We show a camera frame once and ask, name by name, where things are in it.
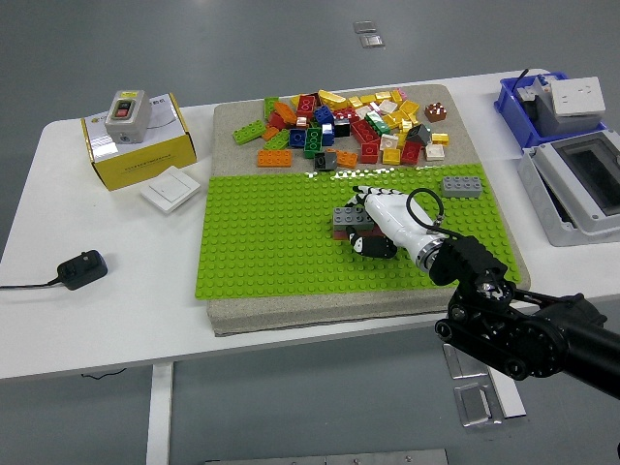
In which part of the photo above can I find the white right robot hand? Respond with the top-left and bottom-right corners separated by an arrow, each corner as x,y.
342,184 -> 445,259

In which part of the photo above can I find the grey long brick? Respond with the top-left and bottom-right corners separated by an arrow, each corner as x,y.
441,175 -> 484,200
332,206 -> 377,230

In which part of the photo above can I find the brown square brick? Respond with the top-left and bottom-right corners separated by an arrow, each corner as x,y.
423,101 -> 449,124

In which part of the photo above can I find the dark grey sloped brick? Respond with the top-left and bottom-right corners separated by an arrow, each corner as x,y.
405,123 -> 433,147

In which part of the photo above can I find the red long brick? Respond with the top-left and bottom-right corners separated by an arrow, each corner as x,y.
349,119 -> 381,149

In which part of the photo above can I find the green white-studded brick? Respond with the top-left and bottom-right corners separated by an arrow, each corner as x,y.
364,111 -> 391,137

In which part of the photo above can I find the dark green long brick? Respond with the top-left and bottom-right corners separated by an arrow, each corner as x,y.
303,126 -> 325,160

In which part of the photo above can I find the green studded baseplate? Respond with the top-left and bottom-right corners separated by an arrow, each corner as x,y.
194,163 -> 523,300

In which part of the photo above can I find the yellow curved brick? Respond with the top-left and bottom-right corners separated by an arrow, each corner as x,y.
317,89 -> 350,110

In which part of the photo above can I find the orange long brick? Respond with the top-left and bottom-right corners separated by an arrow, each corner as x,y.
256,149 -> 294,169

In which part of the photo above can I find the lime long brick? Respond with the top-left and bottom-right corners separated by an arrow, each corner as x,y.
232,119 -> 267,145

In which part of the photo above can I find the metal floor hatch plate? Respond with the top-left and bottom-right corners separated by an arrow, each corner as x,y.
453,382 -> 505,427
443,346 -> 490,380

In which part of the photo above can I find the blue plastic bin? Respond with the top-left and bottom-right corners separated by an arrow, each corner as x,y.
493,71 -> 609,149

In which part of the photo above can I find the grey socket base box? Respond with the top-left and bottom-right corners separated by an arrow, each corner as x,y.
532,91 -> 605,137

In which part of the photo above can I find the grey white electrical part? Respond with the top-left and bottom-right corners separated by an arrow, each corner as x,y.
514,75 -> 552,106

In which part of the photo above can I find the white socket panel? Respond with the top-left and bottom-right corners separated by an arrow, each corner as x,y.
549,76 -> 606,120

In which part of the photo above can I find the white table leg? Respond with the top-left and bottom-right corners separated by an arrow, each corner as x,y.
145,360 -> 174,465
488,375 -> 528,419

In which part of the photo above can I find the yellow white cardboard box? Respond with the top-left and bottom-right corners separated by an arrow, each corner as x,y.
80,92 -> 199,192

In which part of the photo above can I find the black power adapter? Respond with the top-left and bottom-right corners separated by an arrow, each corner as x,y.
56,249 -> 109,292

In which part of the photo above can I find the grey electrical enclosure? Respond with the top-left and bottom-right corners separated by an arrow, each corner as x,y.
516,128 -> 620,248

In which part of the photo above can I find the white wall switch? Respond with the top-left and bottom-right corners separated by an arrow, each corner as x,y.
139,165 -> 202,216

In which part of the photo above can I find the grey push-button switch box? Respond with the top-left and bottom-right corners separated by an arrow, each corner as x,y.
104,89 -> 154,145

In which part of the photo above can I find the black adapter cord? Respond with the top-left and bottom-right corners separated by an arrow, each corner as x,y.
0,276 -> 64,291

